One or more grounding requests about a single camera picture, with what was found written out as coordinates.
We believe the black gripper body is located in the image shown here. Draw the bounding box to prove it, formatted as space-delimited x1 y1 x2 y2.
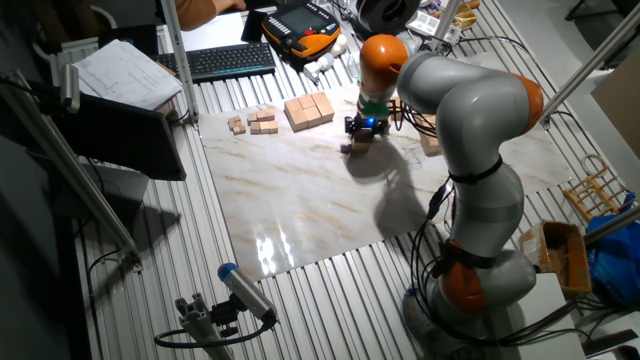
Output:
352 114 386 137

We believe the white paper stack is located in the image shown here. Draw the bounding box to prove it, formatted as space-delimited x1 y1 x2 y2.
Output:
71 38 184 112

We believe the bare person hand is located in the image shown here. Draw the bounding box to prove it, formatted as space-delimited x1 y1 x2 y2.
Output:
212 0 248 14

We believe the clear plastic box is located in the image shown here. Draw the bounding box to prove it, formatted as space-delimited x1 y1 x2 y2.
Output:
345 48 362 77

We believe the white power adapter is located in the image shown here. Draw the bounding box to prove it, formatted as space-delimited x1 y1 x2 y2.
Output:
302 52 336 84

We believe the white egg shaped object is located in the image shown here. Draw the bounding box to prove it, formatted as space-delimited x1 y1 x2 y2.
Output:
329 33 349 57

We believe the white marble pattern mat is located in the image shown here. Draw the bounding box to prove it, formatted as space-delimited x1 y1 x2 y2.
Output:
198 69 574 284

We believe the black orange teach pendant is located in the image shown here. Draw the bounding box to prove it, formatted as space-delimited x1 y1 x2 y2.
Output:
260 1 343 65

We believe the black round spool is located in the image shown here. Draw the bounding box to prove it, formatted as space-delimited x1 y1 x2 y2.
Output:
354 0 423 37

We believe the white control box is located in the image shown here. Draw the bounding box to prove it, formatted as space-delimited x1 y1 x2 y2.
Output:
405 9 462 47

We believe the gold foil bag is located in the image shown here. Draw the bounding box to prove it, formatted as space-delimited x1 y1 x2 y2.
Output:
452 1 480 30

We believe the black smartphone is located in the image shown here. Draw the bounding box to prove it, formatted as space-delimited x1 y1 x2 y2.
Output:
240 9 269 44

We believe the black computer keyboard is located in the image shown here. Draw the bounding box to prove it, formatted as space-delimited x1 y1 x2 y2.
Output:
153 42 277 84

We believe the brown cardboard box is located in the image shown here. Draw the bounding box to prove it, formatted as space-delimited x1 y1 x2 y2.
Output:
518 219 594 300

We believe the wooden rack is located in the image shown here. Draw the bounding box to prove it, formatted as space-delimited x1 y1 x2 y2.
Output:
563 153 639 224

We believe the black monitor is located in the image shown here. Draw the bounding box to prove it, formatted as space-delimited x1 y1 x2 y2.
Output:
47 91 188 182

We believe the black box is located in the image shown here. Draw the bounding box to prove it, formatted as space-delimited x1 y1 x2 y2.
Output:
97 23 160 57

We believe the brown cardboard board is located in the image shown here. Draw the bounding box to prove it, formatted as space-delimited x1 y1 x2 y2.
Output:
591 49 640 177

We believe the blue bag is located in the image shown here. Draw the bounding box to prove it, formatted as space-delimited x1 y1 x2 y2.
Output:
585 192 640 307

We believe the green gripper mount plate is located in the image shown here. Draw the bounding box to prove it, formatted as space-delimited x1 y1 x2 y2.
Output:
358 97 392 120

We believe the black cable bundle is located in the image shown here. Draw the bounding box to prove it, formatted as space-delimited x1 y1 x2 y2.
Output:
408 177 594 351

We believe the black strap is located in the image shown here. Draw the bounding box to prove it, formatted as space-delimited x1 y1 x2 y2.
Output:
448 155 504 185
432 239 499 271

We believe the aluminium profile post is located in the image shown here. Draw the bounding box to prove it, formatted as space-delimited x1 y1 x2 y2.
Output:
158 0 200 125
582 203 640 247
433 0 462 51
0 68 145 274
538 3 640 129

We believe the silver camera with blue end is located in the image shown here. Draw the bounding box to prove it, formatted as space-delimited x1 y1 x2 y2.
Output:
217 261 279 326

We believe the black camera bracket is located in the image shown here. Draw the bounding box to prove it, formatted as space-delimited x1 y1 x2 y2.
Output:
209 293 242 339

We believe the short aluminium profile mount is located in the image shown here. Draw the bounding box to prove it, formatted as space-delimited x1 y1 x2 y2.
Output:
174 292 236 360

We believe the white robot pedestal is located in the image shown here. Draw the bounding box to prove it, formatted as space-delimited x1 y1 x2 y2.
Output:
492 272 589 360

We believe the black camera cable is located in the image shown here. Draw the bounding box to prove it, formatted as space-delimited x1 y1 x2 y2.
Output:
153 319 277 350

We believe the silver depth camera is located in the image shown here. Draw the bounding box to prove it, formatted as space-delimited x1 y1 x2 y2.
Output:
59 63 82 114

